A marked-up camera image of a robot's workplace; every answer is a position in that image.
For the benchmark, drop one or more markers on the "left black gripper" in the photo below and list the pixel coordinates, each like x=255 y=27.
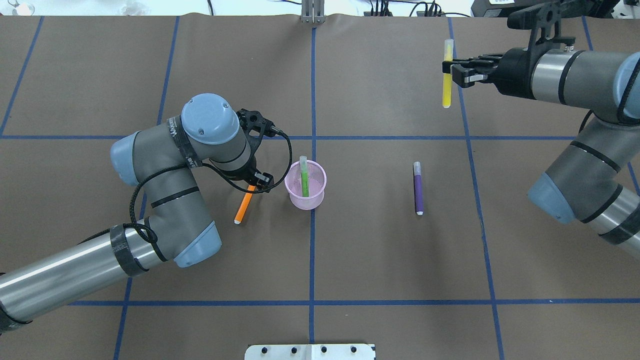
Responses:
x=246 y=174

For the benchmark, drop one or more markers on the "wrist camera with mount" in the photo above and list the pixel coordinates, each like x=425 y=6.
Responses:
x=544 y=21
x=255 y=126

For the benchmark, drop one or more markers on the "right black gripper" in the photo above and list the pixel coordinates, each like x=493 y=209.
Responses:
x=515 y=71

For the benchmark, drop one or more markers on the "yellow highlighter pen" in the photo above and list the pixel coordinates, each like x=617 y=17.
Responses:
x=447 y=79

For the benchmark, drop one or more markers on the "aluminium frame post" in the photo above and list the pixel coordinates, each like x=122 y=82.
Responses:
x=313 y=11

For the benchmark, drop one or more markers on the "pink mesh pen holder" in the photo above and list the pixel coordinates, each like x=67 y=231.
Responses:
x=317 y=183

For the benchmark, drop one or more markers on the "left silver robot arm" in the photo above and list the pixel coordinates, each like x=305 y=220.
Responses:
x=168 y=216

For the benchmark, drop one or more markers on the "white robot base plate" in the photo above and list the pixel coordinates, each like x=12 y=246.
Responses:
x=326 y=351

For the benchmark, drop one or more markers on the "green highlighter pen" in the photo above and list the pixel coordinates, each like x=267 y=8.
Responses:
x=304 y=173

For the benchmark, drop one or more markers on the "orange highlighter pen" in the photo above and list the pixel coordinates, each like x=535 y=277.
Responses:
x=244 y=205

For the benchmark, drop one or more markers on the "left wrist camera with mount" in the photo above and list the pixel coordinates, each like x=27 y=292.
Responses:
x=255 y=126

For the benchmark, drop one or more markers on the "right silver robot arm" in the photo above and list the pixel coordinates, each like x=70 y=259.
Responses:
x=580 y=185

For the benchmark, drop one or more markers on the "purple highlighter pen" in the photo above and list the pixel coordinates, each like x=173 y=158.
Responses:
x=419 y=206

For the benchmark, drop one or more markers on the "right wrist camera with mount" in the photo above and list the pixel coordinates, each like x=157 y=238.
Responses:
x=544 y=21

